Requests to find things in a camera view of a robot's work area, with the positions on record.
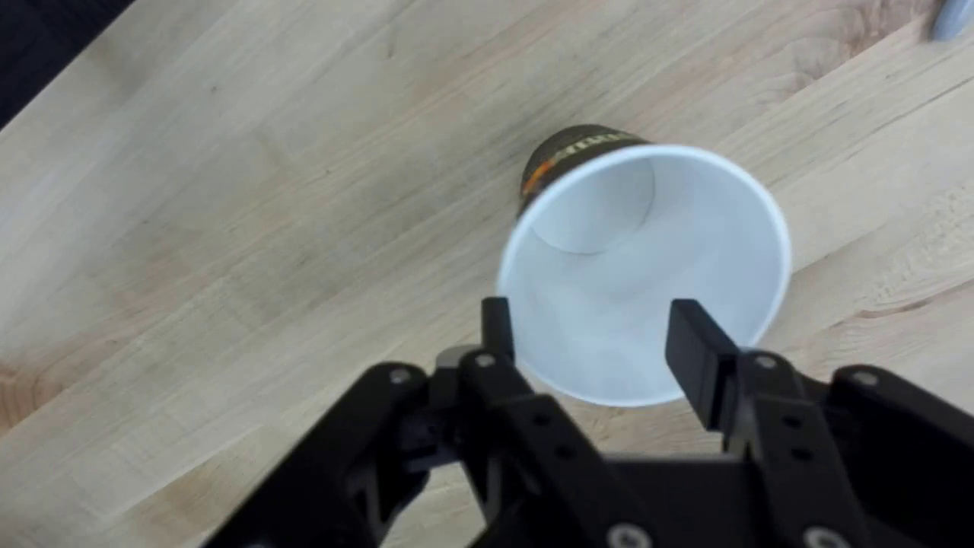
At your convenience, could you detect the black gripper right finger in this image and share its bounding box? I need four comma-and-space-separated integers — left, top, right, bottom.
665, 296, 974, 548

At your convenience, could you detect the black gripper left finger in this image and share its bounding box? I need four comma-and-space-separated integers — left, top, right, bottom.
208, 296, 658, 548

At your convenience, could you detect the brown paper cup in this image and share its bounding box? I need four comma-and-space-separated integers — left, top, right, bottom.
494, 123, 798, 413

